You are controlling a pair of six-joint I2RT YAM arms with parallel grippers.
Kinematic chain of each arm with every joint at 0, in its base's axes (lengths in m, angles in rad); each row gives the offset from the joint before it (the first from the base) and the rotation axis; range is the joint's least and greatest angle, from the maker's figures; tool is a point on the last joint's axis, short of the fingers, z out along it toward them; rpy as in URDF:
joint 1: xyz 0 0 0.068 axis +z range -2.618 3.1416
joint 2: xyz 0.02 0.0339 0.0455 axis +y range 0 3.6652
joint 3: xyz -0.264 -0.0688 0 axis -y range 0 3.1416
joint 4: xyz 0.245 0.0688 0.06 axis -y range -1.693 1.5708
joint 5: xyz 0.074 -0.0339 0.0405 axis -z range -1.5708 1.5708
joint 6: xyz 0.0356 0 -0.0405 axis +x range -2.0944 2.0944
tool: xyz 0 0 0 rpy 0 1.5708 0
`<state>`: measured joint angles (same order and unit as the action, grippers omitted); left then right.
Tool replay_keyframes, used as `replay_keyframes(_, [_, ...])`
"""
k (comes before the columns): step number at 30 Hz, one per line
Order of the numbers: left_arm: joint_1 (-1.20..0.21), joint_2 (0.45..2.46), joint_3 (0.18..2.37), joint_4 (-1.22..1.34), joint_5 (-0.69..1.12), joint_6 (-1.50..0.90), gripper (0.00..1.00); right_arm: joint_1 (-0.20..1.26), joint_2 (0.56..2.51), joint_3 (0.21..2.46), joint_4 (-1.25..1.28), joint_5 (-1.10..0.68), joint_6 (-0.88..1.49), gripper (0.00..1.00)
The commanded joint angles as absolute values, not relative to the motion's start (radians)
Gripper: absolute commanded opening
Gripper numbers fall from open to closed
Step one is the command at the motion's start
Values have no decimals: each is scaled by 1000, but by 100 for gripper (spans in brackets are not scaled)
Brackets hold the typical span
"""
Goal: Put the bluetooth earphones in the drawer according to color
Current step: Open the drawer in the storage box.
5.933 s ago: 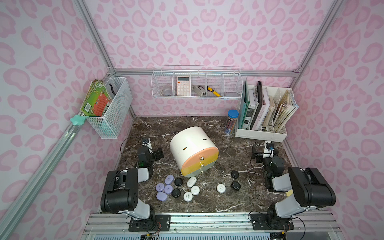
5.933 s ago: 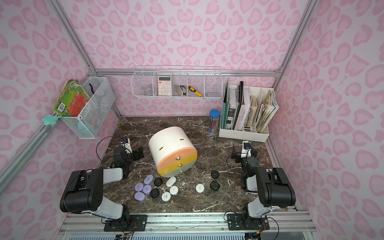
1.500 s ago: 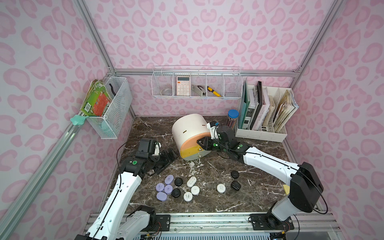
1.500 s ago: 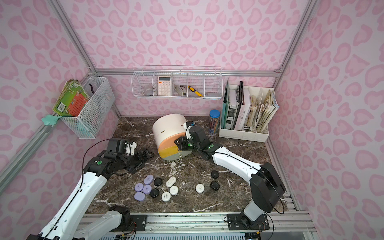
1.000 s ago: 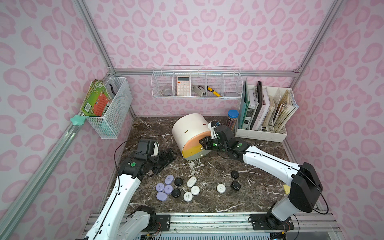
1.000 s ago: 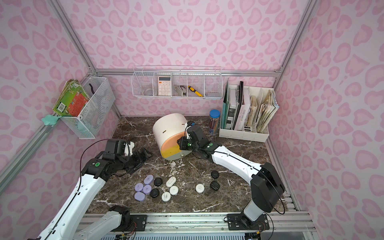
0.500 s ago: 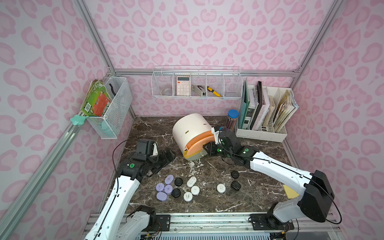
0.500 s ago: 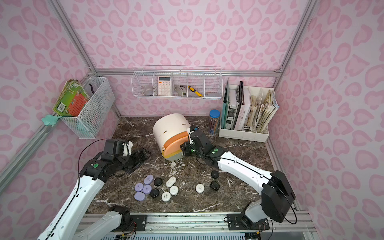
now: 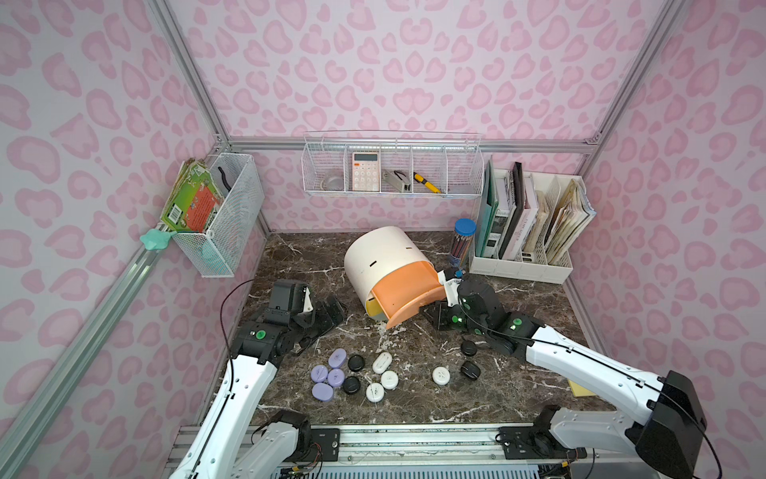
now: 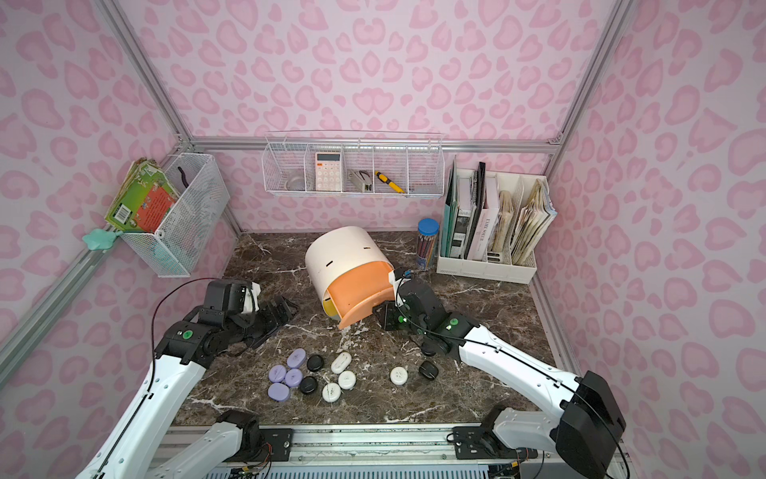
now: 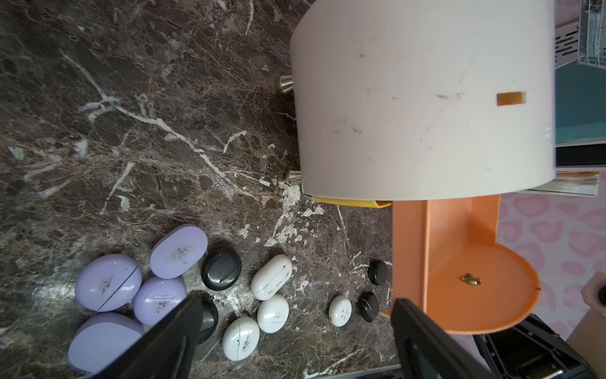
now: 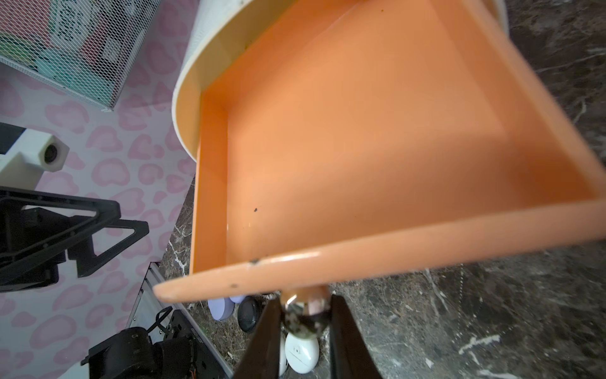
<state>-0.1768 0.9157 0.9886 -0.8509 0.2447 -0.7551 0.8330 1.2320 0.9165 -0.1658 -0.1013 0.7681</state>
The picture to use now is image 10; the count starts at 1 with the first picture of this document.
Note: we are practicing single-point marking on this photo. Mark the white earphone case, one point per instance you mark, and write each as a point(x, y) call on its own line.
point(331, 392)
point(399, 375)
point(347, 380)

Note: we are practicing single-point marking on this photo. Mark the black earphone case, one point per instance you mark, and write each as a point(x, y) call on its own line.
point(428, 370)
point(308, 385)
point(315, 363)
point(427, 350)

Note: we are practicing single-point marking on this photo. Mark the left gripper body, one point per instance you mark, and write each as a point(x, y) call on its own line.
point(266, 311)

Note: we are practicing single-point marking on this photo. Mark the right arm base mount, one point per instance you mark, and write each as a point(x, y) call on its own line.
point(480, 443)

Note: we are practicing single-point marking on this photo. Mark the white earphone case lower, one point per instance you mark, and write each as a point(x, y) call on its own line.
point(331, 392)

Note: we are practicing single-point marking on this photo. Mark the white wire wall shelf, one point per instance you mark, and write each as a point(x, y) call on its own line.
point(355, 167)

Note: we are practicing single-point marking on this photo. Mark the tape roll in shelf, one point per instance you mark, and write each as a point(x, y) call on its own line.
point(295, 184)

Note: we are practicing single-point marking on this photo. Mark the mint green wall hook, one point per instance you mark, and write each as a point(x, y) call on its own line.
point(101, 240)

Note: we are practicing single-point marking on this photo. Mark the blue lid pencil jar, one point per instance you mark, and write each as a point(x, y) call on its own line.
point(428, 235)

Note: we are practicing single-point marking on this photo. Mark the pink white book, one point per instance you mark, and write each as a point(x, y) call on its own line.
point(487, 219)

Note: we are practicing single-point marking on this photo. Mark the purple earphone case middle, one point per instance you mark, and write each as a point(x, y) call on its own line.
point(293, 378)

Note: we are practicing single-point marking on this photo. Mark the green red booklet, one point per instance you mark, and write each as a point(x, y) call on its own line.
point(144, 199)

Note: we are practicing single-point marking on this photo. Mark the pink calculator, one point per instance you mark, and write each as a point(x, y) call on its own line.
point(328, 172)

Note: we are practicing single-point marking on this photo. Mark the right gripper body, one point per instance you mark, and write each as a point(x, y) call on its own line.
point(388, 316)

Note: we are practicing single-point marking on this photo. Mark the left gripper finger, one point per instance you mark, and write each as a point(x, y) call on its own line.
point(283, 310)
point(262, 331)

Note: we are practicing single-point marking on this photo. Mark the purple earphone case upper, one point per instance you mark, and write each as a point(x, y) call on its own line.
point(297, 359)

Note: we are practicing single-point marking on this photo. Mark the green folder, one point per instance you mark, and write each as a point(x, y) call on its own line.
point(446, 234)

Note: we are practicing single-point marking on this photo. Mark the white round drawer cabinet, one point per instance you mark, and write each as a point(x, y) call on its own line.
point(337, 252)

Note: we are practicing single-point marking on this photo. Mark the orange top drawer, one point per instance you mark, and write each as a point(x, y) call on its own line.
point(356, 293)

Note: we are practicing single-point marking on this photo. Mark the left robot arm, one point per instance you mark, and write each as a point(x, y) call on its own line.
point(231, 313)

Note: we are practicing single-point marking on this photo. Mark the purple earphone case left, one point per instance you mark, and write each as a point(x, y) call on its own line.
point(277, 374)

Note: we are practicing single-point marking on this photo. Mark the black book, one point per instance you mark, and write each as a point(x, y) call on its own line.
point(478, 205)

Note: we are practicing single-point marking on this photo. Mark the grey stapler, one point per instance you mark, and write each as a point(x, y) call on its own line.
point(361, 180)

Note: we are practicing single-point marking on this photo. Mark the yellow drawer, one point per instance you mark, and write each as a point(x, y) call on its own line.
point(329, 308)

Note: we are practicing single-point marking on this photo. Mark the beige paper stack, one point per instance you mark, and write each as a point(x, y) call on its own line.
point(535, 218)

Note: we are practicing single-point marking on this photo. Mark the white mesh side basket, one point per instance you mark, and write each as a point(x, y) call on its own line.
point(176, 247)

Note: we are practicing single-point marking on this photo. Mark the yellow utility knife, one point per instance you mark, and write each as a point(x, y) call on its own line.
point(390, 183)

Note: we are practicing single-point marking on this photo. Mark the white earphone case right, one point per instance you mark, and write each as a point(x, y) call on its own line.
point(399, 375)

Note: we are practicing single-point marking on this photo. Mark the white earphone case middle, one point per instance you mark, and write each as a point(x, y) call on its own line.
point(347, 380)

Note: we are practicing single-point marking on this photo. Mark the white file organizer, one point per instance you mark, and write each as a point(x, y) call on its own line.
point(514, 190)

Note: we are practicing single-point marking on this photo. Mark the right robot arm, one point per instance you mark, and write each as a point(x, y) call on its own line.
point(579, 416)

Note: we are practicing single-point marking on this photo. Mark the aluminium front rail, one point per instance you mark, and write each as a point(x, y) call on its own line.
point(386, 451)

